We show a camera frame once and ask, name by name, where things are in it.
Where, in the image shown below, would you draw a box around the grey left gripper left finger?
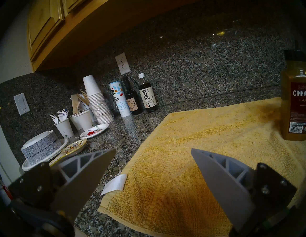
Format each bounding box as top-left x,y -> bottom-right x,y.
8,149 -> 116,222

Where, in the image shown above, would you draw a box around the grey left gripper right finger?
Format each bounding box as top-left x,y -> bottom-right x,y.
191,148 -> 297,233

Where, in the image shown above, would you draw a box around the wooden spoon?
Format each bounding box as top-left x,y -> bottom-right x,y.
49,139 -> 87,167

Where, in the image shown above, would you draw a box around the ground cinnamon jar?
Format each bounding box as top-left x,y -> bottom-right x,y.
280,50 -> 306,141

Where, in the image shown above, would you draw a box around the large white plate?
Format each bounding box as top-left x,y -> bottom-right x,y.
22,139 -> 69,172

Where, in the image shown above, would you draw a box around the grey stack of paper plates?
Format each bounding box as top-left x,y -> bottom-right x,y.
21,130 -> 62,165

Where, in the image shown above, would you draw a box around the small white plate red stain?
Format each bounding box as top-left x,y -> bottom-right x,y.
79,124 -> 109,140

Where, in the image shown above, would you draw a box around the white paper cup with forks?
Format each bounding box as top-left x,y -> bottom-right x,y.
55,118 -> 74,139

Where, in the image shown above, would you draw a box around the yellow terry towel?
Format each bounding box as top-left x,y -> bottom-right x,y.
98,97 -> 306,237

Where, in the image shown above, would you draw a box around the white paper cup with sticks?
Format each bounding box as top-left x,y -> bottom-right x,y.
75,109 -> 94,130
70,114 -> 82,130

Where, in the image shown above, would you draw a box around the flat wooden cutlery pack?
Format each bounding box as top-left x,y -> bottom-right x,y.
71,94 -> 79,114

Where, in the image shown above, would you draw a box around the stack of white paper cups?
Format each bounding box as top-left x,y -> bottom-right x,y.
82,75 -> 114,125

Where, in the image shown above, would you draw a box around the bundle of wooden stir sticks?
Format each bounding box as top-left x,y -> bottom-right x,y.
76,89 -> 90,107

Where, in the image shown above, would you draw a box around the white salt canister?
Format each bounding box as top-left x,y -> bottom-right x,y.
109,81 -> 132,118

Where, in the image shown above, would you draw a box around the dark oil bottle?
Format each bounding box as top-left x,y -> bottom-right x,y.
122,76 -> 143,115

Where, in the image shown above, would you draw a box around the soy sauce bottle white cap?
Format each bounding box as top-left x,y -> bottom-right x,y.
138,73 -> 158,113

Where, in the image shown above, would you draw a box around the wooden upper cabinets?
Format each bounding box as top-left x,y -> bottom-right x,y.
27,0 -> 215,72

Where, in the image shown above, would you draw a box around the white light switch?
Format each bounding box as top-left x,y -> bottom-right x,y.
13,93 -> 31,116

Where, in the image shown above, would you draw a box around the white wall outlet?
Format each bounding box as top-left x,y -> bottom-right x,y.
115,52 -> 131,75

